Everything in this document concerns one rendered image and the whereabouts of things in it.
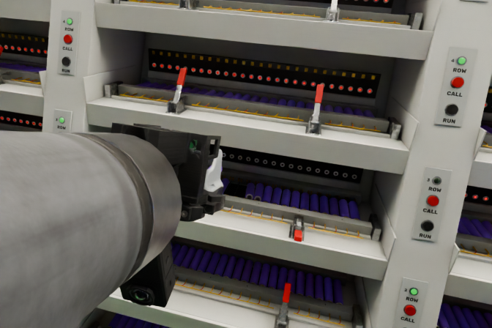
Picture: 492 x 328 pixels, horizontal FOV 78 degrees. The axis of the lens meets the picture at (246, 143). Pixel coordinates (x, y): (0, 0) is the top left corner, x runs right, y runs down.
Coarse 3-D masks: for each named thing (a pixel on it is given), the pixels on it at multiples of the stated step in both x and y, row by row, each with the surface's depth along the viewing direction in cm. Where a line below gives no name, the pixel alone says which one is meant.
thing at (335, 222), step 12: (228, 204) 62; (240, 204) 61; (252, 204) 61; (264, 204) 61; (276, 204) 61; (252, 216) 59; (276, 216) 60; (288, 216) 60; (312, 216) 59; (324, 216) 59; (336, 216) 59; (312, 228) 57; (324, 228) 57; (336, 228) 57; (348, 228) 58; (360, 228) 57
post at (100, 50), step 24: (72, 0) 59; (96, 24) 60; (48, 48) 61; (96, 48) 61; (120, 48) 68; (48, 72) 61; (96, 72) 62; (48, 96) 61; (72, 96) 60; (48, 120) 62; (72, 120) 61
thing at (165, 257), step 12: (168, 252) 27; (156, 264) 25; (168, 264) 27; (144, 276) 26; (156, 276) 26; (168, 276) 27; (120, 288) 28; (132, 288) 27; (144, 288) 27; (156, 288) 27; (168, 288) 28; (132, 300) 28; (144, 300) 27; (156, 300) 28
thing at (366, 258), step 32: (224, 160) 74; (192, 224) 58; (224, 224) 58; (256, 224) 59; (288, 224) 59; (384, 224) 56; (288, 256) 56; (320, 256) 55; (352, 256) 53; (384, 256) 53
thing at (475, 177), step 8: (488, 88) 62; (488, 96) 62; (488, 104) 63; (488, 112) 63; (488, 120) 63; (480, 128) 48; (488, 128) 60; (480, 136) 48; (488, 136) 54; (480, 144) 48; (488, 144) 54; (480, 152) 52; (488, 152) 52; (480, 160) 49; (488, 160) 49; (472, 168) 49; (480, 168) 49; (488, 168) 49; (472, 176) 50; (480, 176) 49; (488, 176) 49; (472, 184) 50; (480, 184) 50; (488, 184) 50
